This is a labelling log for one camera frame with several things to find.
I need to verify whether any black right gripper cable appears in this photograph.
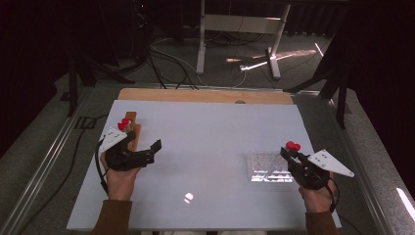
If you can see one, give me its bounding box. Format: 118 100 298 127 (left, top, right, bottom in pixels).
325 181 341 213

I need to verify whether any person's right hand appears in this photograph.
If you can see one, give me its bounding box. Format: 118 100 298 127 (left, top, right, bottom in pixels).
298 172 339 214

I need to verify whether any white table board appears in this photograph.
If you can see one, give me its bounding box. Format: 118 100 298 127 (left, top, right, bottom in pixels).
66 99 343 232

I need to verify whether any thin black floor cable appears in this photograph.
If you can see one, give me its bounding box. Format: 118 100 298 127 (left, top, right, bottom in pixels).
18 113 110 235

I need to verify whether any person's left hand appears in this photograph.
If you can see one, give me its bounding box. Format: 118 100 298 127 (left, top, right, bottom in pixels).
100 152 142 202

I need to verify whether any black metal stand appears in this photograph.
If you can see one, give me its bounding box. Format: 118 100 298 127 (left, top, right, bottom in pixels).
283 30 351 130
67 53 136 118

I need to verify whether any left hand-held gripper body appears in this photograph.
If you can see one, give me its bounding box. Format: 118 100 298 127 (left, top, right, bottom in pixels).
97 127 156 172

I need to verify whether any white floor cable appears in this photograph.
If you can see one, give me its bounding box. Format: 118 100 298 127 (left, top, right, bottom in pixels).
150 37 248 89

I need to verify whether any white metal stand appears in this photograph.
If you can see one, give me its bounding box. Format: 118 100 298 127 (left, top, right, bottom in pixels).
195 0 292 80

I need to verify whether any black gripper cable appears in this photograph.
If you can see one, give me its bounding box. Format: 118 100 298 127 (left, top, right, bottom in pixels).
94 140 111 196
325 181 341 213

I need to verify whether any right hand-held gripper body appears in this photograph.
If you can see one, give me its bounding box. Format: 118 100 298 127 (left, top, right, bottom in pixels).
286 149 355 191

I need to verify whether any aluminium frame rail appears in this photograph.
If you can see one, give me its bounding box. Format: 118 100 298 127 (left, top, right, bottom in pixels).
92 81 324 96
324 96 397 235
0 87 96 235

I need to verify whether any wooden test tube rack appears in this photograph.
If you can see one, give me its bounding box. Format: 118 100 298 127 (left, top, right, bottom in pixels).
124 111 142 153

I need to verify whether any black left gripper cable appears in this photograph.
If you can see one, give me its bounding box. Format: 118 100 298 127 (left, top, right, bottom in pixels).
94 140 111 196

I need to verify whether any clear plastic tube rack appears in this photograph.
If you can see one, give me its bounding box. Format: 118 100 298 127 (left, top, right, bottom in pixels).
245 151 295 183

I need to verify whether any black curtain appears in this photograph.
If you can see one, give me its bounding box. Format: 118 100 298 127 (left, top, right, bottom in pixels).
283 0 350 37

